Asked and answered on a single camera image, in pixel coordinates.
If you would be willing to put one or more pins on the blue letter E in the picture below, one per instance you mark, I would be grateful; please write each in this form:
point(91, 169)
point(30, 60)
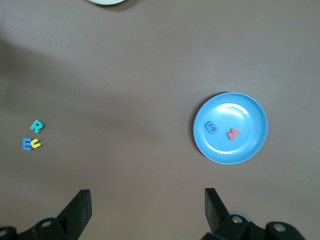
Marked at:
point(26, 144)

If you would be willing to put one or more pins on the blue plate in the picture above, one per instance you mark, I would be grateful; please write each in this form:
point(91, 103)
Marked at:
point(247, 150)

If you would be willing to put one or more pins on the brown table cover sheet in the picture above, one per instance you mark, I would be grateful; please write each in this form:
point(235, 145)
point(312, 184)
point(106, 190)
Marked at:
point(150, 75)

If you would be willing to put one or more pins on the beige plate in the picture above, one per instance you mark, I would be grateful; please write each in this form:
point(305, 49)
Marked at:
point(106, 2)

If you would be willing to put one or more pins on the blue letter g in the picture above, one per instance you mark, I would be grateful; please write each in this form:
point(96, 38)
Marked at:
point(209, 125)

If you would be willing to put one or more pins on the yellow letter u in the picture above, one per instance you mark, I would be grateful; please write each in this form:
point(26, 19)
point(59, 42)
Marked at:
point(37, 144)

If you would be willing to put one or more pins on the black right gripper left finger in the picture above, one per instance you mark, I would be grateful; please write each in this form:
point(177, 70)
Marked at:
point(75, 215)

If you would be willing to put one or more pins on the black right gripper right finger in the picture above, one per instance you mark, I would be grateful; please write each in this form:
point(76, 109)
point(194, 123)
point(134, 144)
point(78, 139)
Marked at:
point(217, 215)

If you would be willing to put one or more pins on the teal letter R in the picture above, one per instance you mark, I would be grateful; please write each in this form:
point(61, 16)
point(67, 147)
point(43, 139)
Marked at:
point(37, 125)

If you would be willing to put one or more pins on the red letter w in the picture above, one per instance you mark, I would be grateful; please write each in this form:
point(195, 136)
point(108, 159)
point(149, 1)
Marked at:
point(233, 134)

